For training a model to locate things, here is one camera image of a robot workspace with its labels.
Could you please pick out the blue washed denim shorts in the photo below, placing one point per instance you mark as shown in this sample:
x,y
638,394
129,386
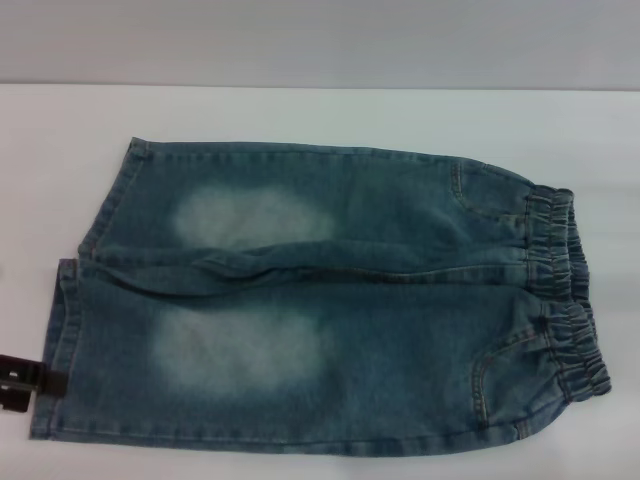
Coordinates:
x,y
350,350

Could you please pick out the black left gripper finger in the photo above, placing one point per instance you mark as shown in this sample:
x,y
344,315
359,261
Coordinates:
x,y
17,400
25,372

